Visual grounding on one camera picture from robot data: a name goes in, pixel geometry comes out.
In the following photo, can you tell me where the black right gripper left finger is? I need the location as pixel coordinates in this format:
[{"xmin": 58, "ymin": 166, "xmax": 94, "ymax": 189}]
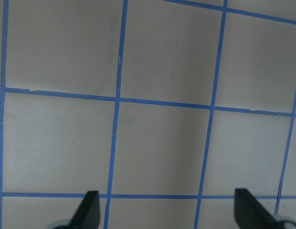
[{"xmin": 66, "ymin": 190, "xmax": 101, "ymax": 229}]

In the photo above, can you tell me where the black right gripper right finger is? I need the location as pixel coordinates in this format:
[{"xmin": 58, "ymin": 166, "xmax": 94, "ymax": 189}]
[{"xmin": 234, "ymin": 188, "xmax": 284, "ymax": 229}]

